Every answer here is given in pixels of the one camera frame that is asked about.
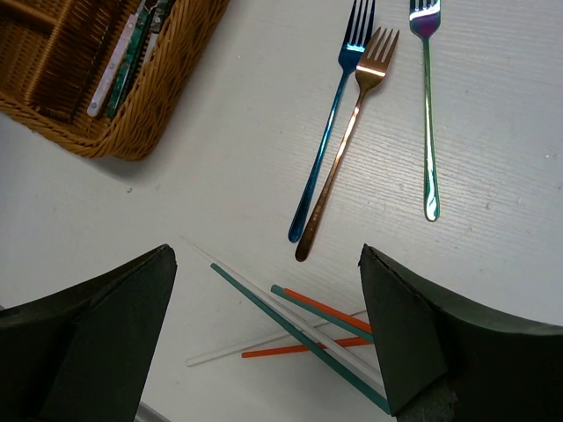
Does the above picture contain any teal chopstick lower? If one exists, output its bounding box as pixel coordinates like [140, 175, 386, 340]
[210, 263, 391, 415]

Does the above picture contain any orange chopstick long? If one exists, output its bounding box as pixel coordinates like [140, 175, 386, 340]
[282, 288, 371, 333]

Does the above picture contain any teal chopstick upper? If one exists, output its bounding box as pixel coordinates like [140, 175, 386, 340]
[270, 285, 374, 343]

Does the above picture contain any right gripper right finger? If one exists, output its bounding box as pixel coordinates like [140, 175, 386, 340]
[359, 245, 562, 421]

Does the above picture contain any blue metal fork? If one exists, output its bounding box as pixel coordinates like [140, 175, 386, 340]
[288, 0, 377, 244]

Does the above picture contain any knife with pink handle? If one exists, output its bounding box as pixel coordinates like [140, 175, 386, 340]
[87, 1, 141, 117]

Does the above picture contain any teal chopstick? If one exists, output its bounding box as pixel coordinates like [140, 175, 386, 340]
[270, 285, 374, 343]
[210, 263, 391, 415]

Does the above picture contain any woven wicker cutlery basket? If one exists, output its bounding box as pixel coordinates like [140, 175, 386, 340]
[1, 1, 227, 161]

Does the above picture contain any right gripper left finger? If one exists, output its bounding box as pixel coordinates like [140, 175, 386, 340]
[1, 244, 177, 421]

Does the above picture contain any orange white chopstick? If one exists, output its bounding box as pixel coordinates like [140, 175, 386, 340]
[241, 337, 371, 359]

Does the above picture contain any copper metal fork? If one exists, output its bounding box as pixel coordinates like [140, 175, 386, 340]
[295, 26, 400, 262]

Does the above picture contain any knife with green handle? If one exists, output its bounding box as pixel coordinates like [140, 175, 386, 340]
[106, 1, 172, 119]

